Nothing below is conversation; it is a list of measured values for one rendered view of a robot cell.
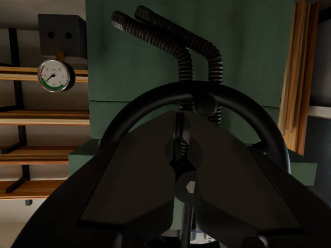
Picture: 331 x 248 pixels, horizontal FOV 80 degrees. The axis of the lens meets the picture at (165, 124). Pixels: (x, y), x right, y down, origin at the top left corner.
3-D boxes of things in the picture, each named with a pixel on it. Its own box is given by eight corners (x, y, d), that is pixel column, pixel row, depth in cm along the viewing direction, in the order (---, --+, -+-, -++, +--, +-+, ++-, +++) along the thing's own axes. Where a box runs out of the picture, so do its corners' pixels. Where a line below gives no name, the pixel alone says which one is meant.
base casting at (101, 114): (282, 107, 45) (277, 145, 47) (218, 97, 102) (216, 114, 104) (86, 100, 45) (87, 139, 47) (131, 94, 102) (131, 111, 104)
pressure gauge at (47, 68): (68, 48, 37) (70, 92, 39) (77, 52, 41) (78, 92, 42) (34, 47, 37) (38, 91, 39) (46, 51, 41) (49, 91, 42)
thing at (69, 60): (77, 14, 39) (79, 56, 40) (98, 31, 51) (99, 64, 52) (34, 12, 39) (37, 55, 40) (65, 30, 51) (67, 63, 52)
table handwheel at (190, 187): (280, 282, 30) (88, 270, 30) (235, 205, 50) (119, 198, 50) (318, 87, 25) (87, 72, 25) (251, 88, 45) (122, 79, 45)
